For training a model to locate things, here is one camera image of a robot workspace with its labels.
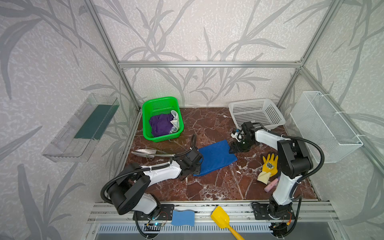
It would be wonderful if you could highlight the pink item in wire basket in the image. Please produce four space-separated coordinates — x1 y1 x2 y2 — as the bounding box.
315 145 325 159

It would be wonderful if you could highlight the yellow plastic shovel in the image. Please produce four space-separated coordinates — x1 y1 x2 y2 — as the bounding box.
211 206 245 240

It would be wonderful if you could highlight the pale yellow cloth piece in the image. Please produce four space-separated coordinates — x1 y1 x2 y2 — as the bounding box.
257 171 271 185

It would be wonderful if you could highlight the white light-blue towel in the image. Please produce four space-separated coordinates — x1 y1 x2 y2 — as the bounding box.
170 110 180 134

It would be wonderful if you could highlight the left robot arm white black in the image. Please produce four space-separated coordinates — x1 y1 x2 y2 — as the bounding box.
100 134 204 220

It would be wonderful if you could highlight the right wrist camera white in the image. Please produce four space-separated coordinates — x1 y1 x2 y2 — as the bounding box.
231 129 243 142

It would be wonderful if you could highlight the green plastic basket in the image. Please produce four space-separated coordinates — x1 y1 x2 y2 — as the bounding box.
142 97 184 143

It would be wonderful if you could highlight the blue towel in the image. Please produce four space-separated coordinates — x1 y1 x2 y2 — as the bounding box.
194 140 238 177

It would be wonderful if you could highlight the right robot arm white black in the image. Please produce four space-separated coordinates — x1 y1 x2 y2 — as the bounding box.
229 122 325 220

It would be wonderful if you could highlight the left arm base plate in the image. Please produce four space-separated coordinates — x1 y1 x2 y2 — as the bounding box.
133 204 175 222

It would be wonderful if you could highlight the blue sponge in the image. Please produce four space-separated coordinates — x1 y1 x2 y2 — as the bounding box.
171 210 195 227

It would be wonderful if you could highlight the yellow packet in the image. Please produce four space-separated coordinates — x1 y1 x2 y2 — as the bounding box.
262 153 279 177

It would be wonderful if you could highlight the small circuit board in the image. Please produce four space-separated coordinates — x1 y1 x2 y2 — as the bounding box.
144 222 167 233

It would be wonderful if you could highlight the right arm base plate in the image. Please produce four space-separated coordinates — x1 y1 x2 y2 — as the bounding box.
251 202 296 221

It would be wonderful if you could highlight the white plastic basket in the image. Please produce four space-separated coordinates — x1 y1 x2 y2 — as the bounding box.
229 99 286 130

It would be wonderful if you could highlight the white wire wall basket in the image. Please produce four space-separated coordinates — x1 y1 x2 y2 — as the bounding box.
291 91 363 163

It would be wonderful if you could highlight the silver metal trowel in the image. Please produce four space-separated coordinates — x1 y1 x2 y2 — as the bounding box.
131 149 175 159

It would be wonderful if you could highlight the purple towel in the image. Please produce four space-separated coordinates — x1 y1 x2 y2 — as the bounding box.
149 114 174 137

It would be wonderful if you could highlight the clear acrylic wall shelf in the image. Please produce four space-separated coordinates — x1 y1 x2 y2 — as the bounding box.
43 94 120 163

